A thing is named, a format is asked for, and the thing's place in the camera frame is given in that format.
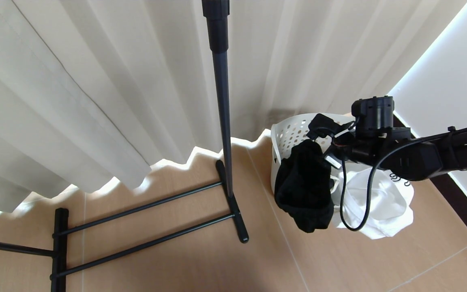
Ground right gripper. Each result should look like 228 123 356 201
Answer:
323 134 376 167

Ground black shorts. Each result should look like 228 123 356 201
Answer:
274 139 335 234

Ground white laundry basket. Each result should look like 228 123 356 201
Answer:
270 113 356 195

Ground black clothes rack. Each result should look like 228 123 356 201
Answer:
0 0 249 292

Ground white garment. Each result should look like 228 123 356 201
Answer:
331 166 415 240

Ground white curtain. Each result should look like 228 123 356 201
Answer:
0 0 467 217

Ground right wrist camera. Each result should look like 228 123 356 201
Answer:
307 114 341 140

